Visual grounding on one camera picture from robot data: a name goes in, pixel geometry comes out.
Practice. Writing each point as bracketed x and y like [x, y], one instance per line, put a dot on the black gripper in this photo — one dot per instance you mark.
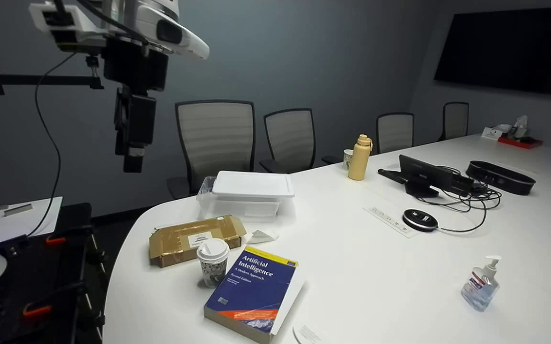
[135, 63]

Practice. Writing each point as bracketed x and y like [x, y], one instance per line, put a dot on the small white paper piece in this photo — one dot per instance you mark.
[261, 237]

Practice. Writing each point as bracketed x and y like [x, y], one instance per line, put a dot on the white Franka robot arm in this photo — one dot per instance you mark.
[161, 25]

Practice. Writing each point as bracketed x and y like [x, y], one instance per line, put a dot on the flat brown cardboard box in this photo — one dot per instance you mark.
[186, 245]

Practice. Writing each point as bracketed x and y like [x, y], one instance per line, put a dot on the white box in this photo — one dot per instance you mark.
[491, 132]

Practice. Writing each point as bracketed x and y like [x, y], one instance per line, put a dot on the grey mesh office chair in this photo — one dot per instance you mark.
[395, 132]
[456, 119]
[215, 136]
[290, 138]

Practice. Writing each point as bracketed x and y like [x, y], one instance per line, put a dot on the clear plastic container white lid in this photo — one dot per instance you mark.
[249, 185]

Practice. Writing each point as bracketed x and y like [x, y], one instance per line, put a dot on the orange clamp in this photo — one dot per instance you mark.
[37, 310]
[56, 239]

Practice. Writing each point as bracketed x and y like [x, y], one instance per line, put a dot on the white clipboard sheet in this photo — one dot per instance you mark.
[14, 220]

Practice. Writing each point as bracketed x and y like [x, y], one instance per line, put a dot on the white paper coffee cup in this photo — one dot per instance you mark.
[213, 258]

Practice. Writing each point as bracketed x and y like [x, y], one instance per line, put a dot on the black robot cart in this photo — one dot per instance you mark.
[39, 279]

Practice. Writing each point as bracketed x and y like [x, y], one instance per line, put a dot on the blue and yellow textbook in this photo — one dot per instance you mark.
[253, 292]

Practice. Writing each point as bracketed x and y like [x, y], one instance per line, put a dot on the small white cup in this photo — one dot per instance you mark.
[347, 159]

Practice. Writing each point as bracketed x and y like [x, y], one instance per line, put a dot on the white label strip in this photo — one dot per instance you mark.
[391, 220]

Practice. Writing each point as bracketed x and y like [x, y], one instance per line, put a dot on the round black speaker puck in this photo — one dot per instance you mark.
[420, 220]

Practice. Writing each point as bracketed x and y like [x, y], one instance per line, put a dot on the black conference soundbar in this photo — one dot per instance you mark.
[500, 176]

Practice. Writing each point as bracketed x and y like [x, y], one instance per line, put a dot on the clear hand sanitizer bottle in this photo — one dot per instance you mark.
[481, 289]

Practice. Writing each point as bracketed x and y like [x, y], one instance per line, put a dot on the red tray with supplies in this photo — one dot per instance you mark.
[519, 138]

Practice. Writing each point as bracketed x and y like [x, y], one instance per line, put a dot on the black camera mount rod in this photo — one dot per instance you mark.
[33, 80]

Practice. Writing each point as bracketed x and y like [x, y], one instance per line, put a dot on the black wall television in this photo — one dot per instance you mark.
[512, 50]

